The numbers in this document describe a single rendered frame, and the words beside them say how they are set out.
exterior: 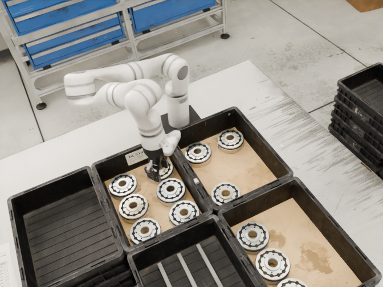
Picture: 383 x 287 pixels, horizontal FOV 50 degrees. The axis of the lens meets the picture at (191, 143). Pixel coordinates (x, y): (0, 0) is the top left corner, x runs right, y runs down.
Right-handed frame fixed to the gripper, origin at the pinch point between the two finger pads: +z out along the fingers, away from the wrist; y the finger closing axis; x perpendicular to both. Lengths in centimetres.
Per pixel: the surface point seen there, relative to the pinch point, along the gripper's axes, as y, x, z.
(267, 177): -19.9, 30.5, 17.2
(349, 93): -103, 55, 42
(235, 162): -23.7, 17.8, 17.2
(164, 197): 0.3, -1.0, 14.4
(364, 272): 10, 65, 12
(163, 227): 9.9, 2.4, 17.4
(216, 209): 4.3, 19.6, 7.3
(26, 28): -116, -155, 36
